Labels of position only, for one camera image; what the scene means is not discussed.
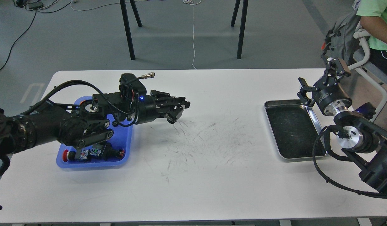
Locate black switch red terminals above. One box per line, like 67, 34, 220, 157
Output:
89, 141, 125, 161

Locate blue plastic tray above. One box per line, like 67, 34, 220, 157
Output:
57, 113, 133, 169

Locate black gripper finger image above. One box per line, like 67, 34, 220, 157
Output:
320, 54, 352, 90
297, 77, 316, 107
150, 90, 191, 110
164, 105, 185, 124

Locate white frame chair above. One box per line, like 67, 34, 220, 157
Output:
348, 23, 387, 122

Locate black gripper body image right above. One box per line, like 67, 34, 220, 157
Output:
312, 85, 352, 116

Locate black table leg right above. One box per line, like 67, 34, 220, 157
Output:
230, 0, 249, 60

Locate red push button switch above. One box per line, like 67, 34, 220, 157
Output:
62, 149, 91, 162

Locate white hanging cord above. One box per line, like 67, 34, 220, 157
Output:
183, 0, 202, 70

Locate black floor cable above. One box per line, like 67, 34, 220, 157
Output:
0, 0, 74, 76

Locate silver metal tray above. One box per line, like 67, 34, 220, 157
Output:
264, 99, 322, 163

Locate person in green shirt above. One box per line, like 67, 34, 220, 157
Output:
356, 0, 387, 76

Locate black table leg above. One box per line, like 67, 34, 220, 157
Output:
230, 0, 249, 60
119, 0, 142, 60

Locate black table leg left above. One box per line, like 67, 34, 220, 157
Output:
119, 0, 142, 60

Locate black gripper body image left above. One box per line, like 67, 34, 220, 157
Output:
135, 94, 169, 125

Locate grey backpack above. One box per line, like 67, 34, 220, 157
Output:
321, 10, 361, 66

